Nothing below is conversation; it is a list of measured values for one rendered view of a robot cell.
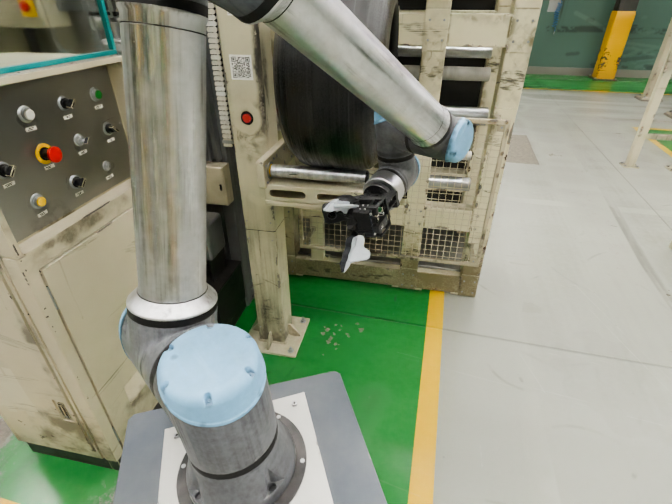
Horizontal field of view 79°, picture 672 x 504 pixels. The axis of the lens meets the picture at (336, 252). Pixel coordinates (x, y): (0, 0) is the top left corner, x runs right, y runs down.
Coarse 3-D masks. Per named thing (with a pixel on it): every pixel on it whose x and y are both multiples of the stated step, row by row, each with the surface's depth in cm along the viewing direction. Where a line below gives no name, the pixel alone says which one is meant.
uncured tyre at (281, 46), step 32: (352, 0) 105; (384, 0) 107; (384, 32) 106; (288, 64) 108; (288, 96) 112; (320, 96) 110; (352, 96) 108; (288, 128) 119; (320, 128) 116; (352, 128) 114; (320, 160) 130; (352, 160) 126
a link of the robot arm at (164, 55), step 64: (128, 0) 51; (192, 0) 53; (128, 64) 54; (192, 64) 56; (128, 128) 58; (192, 128) 59; (192, 192) 62; (192, 256) 66; (128, 320) 68; (192, 320) 67
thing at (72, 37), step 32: (0, 0) 87; (32, 0) 94; (64, 0) 102; (96, 0) 112; (0, 32) 88; (32, 32) 95; (64, 32) 103; (96, 32) 113; (0, 64) 88; (32, 64) 95
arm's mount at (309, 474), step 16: (272, 400) 85; (288, 400) 85; (304, 400) 84; (288, 416) 81; (304, 416) 81; (176, 432) 79; (304, 432) 78; (176, 448) 77; (304, 448) 75; (176, 464) 74; (304, 464) 72; (320, 464) 72; (160, 480) 72; (176, 480) 72; (304, 480) 70; (320, 480) 70; (160, 496) 70; (176, 496) 69; (288, 496) 68; (304, 496) 68; (320, 496) 68
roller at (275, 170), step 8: (272, 168) 140; (280, 168) 139; (288, 168) 139; (296, 168) 138; (304, 168) 138; (312, 168) 138; (320, 168) 138; (328, 168) 137; (272, 176) 141; (280, 176) 141; (288, 176) 140; (296, 176) 139; (304, 176) 138; (312, 176) 138; (320, 176) 137; (328, 176) 137; (336, 176) 136; (344, 176) 135; (352, 176) 135; (360, 176) 134; (368, 176) 135
